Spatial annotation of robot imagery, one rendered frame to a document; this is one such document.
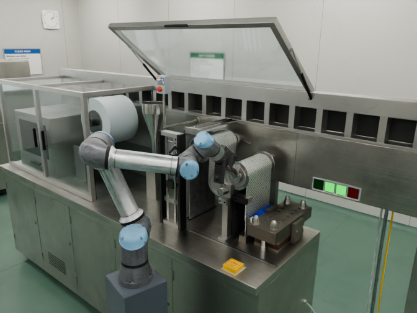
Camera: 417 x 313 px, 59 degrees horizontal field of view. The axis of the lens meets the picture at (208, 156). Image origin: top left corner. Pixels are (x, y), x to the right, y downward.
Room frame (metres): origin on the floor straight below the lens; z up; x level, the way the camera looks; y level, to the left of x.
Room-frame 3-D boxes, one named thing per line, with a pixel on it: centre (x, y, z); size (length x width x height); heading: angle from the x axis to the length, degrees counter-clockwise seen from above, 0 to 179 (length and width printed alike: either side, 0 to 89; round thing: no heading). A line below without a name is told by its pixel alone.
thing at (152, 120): (2.30, 0.35, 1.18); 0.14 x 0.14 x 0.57
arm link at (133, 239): (1.41, 0.31, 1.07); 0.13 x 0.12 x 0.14; 3
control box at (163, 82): (2.14, 0.26, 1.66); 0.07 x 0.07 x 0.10; 53
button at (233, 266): (1.48, -0.12, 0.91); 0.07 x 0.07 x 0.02; 51
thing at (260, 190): (1.82, -0.26, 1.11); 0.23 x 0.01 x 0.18; 141
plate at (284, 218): (1.78, -0.39, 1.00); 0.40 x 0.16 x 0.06; 141
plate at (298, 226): (1.73, -0.47, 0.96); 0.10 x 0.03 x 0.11; 141
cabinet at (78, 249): (2.40, 0.55, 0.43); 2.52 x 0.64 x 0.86; 51
